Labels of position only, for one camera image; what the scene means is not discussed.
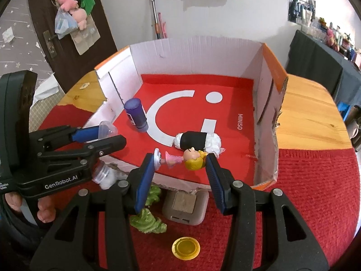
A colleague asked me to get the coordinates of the red knitted cloth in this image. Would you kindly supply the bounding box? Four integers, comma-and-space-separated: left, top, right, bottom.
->
38, 105, 361, 270

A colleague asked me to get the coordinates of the wall mirror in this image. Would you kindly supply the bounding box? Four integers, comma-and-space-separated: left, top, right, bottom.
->
288, 0, 316, 27

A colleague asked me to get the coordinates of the green plush broccoli far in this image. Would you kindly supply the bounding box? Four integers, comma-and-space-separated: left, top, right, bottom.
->
145, 185, 162, 207

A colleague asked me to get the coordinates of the left hand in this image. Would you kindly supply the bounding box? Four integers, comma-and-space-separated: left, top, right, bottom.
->
5, 191, 56, 224

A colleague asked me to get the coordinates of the brown paper bag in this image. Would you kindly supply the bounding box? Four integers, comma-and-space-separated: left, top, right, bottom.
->
70, 15, 100, 56

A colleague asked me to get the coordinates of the pink stick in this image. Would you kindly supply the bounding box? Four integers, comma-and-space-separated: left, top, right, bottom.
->
158, 12, 168, 39

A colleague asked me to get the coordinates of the small blonde doll figure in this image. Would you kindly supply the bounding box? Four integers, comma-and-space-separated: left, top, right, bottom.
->
154, 147, 207, 171

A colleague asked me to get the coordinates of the green plush broccoli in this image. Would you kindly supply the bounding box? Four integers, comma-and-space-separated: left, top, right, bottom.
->
145, 185, 162, 207
129, 208, 167, 234

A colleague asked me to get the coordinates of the white fluffy star clip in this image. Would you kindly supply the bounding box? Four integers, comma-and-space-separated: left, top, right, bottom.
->
93, 162, 128, 190

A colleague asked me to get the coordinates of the clear plastic bag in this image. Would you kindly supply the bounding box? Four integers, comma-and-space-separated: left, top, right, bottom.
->
54, 9, 78, 39

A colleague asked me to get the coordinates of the purple bottle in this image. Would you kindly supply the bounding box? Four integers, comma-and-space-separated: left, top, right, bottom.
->
124, 98, 149, 132

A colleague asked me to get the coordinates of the grey square power bank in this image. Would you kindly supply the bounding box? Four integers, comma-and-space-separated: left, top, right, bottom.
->
162, 190, 209, 226

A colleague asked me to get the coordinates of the small beige sticker tag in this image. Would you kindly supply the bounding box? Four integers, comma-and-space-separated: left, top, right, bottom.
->
80, 82, 90, 90

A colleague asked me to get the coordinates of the black white sushi plush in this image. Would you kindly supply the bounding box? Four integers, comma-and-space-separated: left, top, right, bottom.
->
173, 131, 225, 158

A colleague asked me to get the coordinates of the green plush toy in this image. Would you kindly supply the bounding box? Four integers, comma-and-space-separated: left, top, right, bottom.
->
80, 0, 95, 15

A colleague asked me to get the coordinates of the orange white cardboard box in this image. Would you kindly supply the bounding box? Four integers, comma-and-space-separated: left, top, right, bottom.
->
87, 37, 288, 190

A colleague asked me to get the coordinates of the green plush broccoli near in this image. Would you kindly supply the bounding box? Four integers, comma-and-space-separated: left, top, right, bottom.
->
129, 208, 167, 234

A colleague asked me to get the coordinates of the pink plush toy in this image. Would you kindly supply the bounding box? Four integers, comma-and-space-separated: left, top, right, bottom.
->
57, 0, 88, 31

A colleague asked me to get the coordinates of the door handle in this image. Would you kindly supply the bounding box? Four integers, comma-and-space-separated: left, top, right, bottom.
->
43, 30, 58, 59

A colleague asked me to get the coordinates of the dark brown door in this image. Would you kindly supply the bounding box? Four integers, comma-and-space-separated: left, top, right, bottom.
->
28, 0, 117, 92

